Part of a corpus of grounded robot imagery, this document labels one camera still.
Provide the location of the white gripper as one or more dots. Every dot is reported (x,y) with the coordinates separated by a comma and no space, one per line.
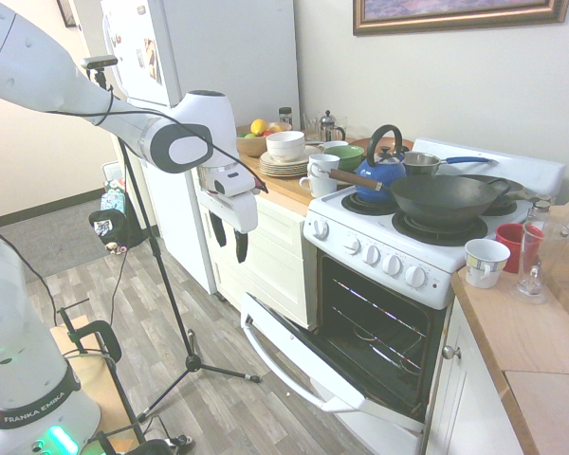
(239,211)

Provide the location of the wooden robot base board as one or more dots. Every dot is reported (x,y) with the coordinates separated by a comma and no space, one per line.
(95,393)

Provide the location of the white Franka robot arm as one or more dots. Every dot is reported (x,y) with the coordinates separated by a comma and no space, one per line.
(28,71)

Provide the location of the white oven door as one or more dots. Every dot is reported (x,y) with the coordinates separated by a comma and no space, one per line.
(313,362)

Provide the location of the metal oven rack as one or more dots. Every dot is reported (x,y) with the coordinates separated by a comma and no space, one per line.
(384,308)
(384,346)

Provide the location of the cream cabinet with drawers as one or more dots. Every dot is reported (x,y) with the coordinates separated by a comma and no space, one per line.
(275,256)

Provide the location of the black tripod stand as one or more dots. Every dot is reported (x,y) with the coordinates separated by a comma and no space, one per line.
(161,265)

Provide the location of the stack of white plates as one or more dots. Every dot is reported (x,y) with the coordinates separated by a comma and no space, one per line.
(284,166)

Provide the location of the white stove knob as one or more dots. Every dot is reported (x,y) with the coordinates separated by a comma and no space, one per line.
(415,276)
(320,229)
(352,245)
(372,254)
(392,265)

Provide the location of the wooden fruit bowl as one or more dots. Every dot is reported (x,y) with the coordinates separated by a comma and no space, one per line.
(249,146)

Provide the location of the white bowl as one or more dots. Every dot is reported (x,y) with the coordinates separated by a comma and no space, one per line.
(284,144)

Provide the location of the yellow lemon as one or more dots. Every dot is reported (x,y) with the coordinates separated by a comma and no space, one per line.
(259,127)

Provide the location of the teal patterned bag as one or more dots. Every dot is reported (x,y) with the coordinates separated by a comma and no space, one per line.
(112,200)

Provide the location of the black bag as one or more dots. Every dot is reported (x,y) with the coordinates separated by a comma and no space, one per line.
(106,227)

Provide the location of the white electric stove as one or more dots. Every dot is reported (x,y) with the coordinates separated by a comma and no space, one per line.
(360,225)

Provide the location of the glass jar black lid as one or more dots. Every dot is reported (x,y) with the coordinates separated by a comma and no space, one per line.
(285,117)

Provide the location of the clear drinking glass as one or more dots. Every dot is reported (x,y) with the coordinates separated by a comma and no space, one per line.
(311,128)

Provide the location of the small white cup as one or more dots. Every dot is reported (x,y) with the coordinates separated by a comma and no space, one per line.
(334,145)

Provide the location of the green bowl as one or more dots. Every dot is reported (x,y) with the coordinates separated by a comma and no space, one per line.
(346,156)

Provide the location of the glass french press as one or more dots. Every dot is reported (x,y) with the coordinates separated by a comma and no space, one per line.
(331,127)

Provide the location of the black screw clamp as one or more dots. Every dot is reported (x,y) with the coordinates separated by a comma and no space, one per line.
(104,334)

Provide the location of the brown round plate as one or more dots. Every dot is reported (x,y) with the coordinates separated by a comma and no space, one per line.
(360,142)

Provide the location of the blue kettle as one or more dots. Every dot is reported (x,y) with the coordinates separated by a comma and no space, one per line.
(379,173)

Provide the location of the white refrigerator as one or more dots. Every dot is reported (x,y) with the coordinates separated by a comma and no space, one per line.
(227,47)

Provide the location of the photo on refrigerator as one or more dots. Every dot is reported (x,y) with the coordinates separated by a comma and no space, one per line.
(152,61)

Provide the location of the metal cabinet knob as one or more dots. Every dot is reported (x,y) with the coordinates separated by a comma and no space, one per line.
(450,352)

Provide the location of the white patterned mug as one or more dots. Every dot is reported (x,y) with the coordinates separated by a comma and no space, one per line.
(486,265)

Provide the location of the dark framed picture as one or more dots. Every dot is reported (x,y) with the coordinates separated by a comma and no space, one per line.
(68,12)

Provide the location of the red cup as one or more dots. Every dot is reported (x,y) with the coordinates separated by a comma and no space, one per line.
(507,242)

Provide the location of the dark frying pan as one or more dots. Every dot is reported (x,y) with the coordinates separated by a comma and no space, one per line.
(514,187)

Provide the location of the white cabinet with knob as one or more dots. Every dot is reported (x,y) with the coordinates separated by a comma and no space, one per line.
(469,407)

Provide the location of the glass shaker metal lid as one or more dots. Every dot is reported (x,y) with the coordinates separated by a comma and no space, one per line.
(539,211)

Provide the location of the gold framed picture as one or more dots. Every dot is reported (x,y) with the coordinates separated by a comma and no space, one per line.
(455,19)

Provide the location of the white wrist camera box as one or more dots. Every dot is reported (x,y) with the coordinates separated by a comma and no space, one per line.
(230,180)

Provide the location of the black camera on stand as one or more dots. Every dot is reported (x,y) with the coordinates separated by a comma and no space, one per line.
(99,62)

